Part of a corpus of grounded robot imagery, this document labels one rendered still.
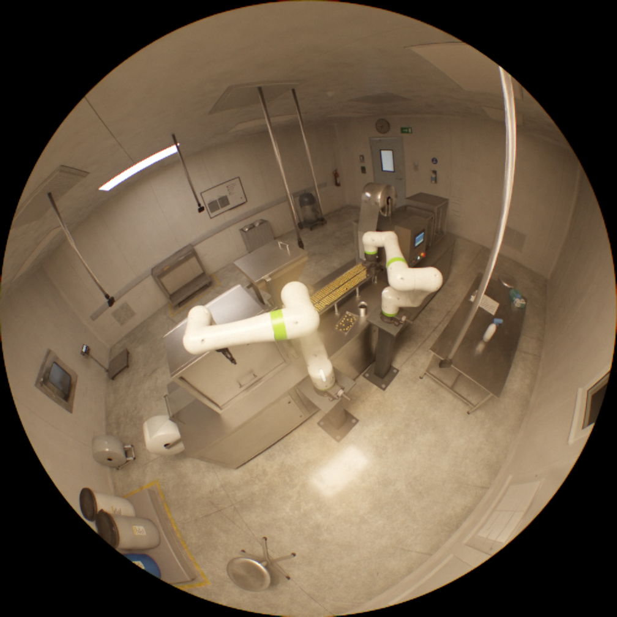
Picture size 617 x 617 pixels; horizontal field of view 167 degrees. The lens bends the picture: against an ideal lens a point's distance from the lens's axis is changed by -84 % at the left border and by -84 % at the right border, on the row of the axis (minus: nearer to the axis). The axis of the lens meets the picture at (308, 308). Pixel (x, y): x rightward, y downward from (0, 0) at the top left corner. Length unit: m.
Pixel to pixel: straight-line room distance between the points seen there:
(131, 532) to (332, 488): 2.06
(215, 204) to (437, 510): 5.83
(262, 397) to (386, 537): 1.67
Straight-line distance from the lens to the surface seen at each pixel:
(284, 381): 1.52
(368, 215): 1.85
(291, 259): 1.19
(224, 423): 1.59
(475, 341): 1.96
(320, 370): 1.07
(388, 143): 5.75
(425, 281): 1.06
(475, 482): 2.40
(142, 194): 4.80
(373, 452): 2.11
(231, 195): 5.00
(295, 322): 0.74
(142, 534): 2.78
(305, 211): 5.36
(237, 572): 2.08
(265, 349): 1.38
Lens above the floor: 2.09
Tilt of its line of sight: 43 degrees down
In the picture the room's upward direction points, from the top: 16 degrees counter-clockwise
